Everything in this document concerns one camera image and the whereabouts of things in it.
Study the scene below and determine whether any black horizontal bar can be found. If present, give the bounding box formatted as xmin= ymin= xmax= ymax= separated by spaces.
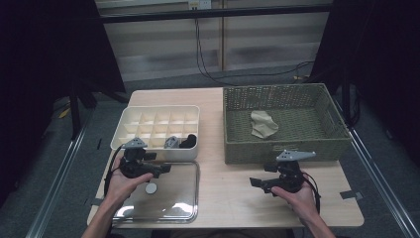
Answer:
xmin=98 ymin=3 xmax=334 ymax=24

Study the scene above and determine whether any wooden post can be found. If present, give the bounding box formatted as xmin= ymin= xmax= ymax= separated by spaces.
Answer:
xmin=218 ymin=0 xmax=228 ymax=71

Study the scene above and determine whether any person's clothing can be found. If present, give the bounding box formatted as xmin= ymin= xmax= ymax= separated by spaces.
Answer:
xmin=166 ymin=228 xmax=295 ymax=238

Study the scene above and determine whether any hand-held gripper cable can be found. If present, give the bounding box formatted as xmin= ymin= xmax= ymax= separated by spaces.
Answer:
xmin=300 ymin=172 xmax=322 ymax=214
xmin=103 ymin=145 xmax=125 ymax=196

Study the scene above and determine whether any person's left hand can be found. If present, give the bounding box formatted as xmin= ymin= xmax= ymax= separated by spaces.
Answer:
xmin=104 ymin=165 xmax=155 ymax=212

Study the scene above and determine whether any clear plastic lid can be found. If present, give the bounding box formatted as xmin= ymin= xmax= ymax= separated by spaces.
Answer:
xmin=110 ymin=161 xmax=201 ymax=222

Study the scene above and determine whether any green woven basket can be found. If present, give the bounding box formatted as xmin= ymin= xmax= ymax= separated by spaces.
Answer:
xmin=222 ymin=82 xmax=353 ymax=166

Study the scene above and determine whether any black stand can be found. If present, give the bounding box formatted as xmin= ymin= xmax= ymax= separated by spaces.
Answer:
xmin=68 ymin=77 xmax=131 ymax=142

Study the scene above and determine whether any aluminium floor rail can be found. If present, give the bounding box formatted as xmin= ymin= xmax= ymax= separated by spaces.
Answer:
xmin=331 ymin=95 xmax=420 ymax=238
xmin=25 ymin=125 xmax=89 ymax=238

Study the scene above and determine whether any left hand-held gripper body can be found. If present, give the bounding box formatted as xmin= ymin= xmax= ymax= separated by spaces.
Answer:
xmin=118 ymin=137 xmax=162 ymax=179

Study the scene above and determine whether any black sock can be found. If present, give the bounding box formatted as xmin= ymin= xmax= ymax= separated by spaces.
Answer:
xmin=179 ymin=133 xmax=198 ymax=149

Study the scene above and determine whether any black wall cable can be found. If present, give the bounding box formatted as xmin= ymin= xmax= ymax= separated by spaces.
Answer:
xmin=194 ymin=18 xmax=241 ymax=87
xmin=196 ymin=18 xmax=316 ymax=80

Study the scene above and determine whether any person's right hand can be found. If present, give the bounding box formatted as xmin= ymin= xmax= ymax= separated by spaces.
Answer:
xmin=270 ymin=179 xmax=320 ymax=226

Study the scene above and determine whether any black curtain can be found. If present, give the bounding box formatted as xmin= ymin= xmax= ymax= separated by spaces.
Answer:
xmin=0 ymin=0 xmax=127 ymax=199
xmin=310 ymin=0 xmax=420 ymax=167

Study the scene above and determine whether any white divided organizer box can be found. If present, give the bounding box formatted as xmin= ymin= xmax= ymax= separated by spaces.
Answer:
xmin=110 ymin=104 xmax=201 ymax=163

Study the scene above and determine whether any wall power socket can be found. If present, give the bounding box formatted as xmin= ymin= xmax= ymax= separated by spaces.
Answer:
xmin=187 ymin=0 xmax=212 ymax=10

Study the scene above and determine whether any right hand-held gripper cable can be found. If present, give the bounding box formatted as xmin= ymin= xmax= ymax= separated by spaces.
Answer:
xmin=300 ymin=172 xmax=322 ymax=214

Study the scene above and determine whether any pale green sock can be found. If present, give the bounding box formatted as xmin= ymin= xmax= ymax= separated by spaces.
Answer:
xmin=250 ymin=110 xmax=279 ymax=139

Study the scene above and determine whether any left hand-held gripper cable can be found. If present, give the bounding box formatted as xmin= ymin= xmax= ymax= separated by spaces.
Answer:
xmin=103 ymin=145 xmax=125 ymax=196

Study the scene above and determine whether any grey sock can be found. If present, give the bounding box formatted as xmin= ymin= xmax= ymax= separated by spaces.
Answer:
xmin=163 ymin=136 xmax=181 ymax=150

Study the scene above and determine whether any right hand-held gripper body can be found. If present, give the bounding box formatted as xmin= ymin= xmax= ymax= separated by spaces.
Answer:
xmin=262 ymin=149 xmax=317 ymax=194

